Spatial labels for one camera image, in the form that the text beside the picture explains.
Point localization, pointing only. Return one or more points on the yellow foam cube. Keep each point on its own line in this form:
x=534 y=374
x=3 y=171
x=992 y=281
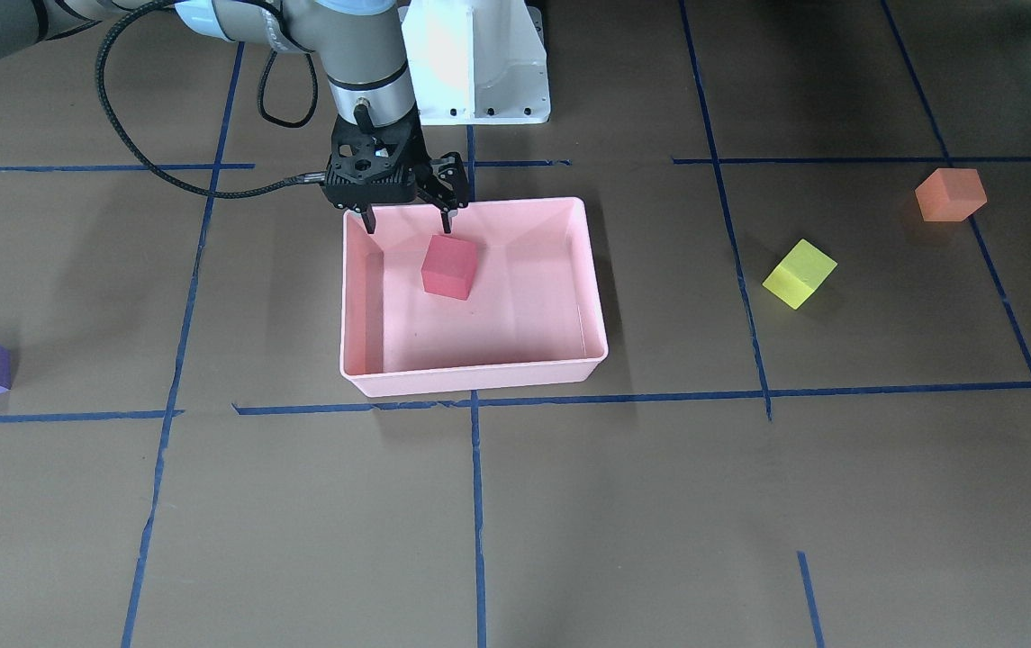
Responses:
x=800 y=274

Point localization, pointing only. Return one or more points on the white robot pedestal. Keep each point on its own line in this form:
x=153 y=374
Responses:
x=478 y=62

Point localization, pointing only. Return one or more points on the pink plastic bin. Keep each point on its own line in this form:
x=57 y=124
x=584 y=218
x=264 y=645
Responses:
x=533 y=315

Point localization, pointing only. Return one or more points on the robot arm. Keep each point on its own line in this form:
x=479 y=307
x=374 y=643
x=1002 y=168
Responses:
x=356 y=48

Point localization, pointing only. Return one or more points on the red foam cube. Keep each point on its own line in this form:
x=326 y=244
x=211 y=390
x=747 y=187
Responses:
x=449 y=267

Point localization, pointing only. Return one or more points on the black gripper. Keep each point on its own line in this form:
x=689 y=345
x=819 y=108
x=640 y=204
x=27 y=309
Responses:
x=444 y=179

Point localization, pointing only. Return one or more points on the orange foam cube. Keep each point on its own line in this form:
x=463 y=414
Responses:
x=951 y=195

